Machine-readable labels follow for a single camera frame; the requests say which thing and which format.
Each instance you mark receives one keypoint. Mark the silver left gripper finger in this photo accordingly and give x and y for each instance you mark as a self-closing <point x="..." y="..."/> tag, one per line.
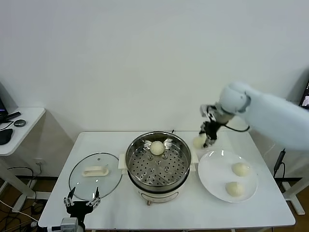
<point x="68" y="200"/>
<point x="95" y="200"/>

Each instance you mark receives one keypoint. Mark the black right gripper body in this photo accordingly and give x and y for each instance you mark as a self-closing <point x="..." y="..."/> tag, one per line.
<point x="211" y="129"/>

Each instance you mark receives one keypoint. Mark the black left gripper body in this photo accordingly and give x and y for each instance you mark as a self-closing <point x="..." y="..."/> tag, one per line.
<point x="78" y="207"/>

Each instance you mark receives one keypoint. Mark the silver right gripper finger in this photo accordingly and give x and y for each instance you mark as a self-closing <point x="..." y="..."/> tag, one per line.
<point x="202" y="130"/>
<point x="210" y="142"/>

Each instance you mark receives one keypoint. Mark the white steamed baozi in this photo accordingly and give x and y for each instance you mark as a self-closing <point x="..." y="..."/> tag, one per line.
<point x="157" y="148"/>
<point x="198" y="143"/>
<point x="240" y="169"/>
<point x="234" y="189"/>

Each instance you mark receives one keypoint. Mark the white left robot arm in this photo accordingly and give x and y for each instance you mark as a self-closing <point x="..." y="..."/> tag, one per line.
<point x="82" y="227"/>

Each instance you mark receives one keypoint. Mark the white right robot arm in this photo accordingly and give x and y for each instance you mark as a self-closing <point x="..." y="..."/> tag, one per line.
<point x="265" y="113"/>

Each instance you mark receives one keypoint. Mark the perforated steel steamer basket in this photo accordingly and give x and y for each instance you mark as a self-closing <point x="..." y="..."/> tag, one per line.
<point x="157" y="174"/>

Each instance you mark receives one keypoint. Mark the white round plate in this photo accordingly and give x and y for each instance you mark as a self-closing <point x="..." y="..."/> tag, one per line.
<point x="217" y="183"/>

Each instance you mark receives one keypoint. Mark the white side table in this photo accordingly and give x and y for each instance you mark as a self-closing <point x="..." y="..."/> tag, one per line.
<point x="31" y="120"/>
<point x="294" y="198"/>

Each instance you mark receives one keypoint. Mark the round dark disc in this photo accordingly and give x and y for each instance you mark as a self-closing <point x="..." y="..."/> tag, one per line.
<point x="19" y="122"/>

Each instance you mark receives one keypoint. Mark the black laptop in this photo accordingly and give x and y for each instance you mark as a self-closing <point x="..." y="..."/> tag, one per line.
<point x="306" y="99"/>

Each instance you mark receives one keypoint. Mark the black remote bar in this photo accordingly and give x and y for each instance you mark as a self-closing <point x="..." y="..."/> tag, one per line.
<point x="12" y="116"/>

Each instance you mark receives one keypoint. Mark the dark monitor on shelf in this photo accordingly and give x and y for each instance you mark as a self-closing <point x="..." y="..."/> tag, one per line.
<point x="2" y="104"/>

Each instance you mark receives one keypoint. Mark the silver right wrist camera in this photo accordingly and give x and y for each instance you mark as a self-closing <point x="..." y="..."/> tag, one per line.
<point x="207" y="111"/>

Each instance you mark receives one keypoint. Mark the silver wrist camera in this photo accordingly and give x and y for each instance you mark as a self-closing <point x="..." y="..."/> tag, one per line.
<point x="69" y="224"/>
<point x="207" y="111"/>

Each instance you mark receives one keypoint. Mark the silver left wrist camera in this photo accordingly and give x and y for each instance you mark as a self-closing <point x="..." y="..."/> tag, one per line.
<point x="69" y="224"/>

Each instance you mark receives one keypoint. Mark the white wall socket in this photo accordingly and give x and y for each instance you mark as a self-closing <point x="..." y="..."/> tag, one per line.
<point x="39" y="162"/>

